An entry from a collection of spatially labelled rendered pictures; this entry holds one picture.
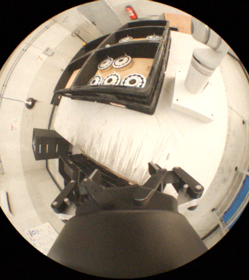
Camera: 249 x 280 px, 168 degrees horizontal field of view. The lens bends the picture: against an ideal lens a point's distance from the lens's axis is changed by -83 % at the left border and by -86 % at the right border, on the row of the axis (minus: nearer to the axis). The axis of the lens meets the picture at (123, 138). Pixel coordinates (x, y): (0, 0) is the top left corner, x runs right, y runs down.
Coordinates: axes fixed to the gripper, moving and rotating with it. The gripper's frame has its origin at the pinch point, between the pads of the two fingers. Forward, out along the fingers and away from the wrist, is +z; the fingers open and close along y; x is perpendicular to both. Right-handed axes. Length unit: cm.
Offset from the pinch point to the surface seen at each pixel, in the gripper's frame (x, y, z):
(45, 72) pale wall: 264, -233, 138
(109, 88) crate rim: 21.1, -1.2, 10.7
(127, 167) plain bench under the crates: -11.9, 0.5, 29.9
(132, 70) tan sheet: 35.7, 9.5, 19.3
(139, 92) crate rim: 16.5, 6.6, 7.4
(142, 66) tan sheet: 36.7, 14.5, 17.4
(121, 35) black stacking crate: 82, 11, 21
